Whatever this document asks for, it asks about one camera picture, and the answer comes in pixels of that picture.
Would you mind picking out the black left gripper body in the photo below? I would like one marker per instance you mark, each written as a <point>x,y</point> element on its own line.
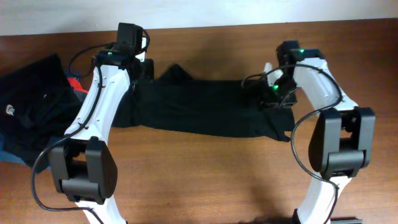
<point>147,69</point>

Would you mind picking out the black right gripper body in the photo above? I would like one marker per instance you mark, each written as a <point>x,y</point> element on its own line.
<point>259,93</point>

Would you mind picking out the black polo shirt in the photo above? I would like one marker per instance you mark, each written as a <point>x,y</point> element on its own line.
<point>178,102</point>

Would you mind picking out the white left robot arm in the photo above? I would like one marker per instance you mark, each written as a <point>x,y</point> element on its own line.
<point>82,166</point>

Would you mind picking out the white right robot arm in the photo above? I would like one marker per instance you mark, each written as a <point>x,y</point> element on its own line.
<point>342,140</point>

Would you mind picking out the red garment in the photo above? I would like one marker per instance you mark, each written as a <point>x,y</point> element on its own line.
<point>76,85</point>

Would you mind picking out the black garment with logo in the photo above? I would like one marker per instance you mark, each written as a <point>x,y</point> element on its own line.
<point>37,103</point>

